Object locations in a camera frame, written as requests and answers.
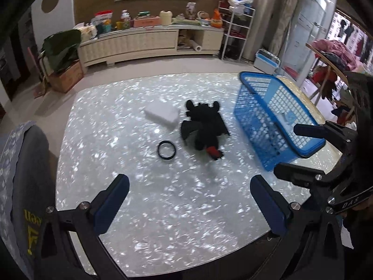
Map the pink flat box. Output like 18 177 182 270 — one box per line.
133 16 162 28

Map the blue plastic laundry basket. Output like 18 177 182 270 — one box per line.
234 71 326 171

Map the silver standing air conditioner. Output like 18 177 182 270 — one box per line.
242 0 278 61

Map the black dragon plush toy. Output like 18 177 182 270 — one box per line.
180 100 230 161

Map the white metal shelf rack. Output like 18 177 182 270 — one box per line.
218 0 256 62

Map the cream plastic jar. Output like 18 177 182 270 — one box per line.
159 10 173 26

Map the brown cardboard box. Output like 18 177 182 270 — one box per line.
48 61 84 94

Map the cream TV cabinet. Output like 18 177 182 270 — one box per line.
78 25 224 66

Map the white blue storage box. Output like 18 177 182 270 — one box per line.
253 48 281 75

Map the white paper roll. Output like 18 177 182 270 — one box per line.
189 40 202 52

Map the white foam sponge block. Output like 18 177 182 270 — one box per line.
144 101 180 129

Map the black rubber ring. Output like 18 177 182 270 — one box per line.
157 140 177 161

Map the wooden clothes rack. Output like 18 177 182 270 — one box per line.
306 43 348 106

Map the dark green bag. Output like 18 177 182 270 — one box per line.
41 29 82 76

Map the orange snack bag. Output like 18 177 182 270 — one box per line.
210 8 223 28

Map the pink clothes pile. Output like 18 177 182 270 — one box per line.
311 39 358 71

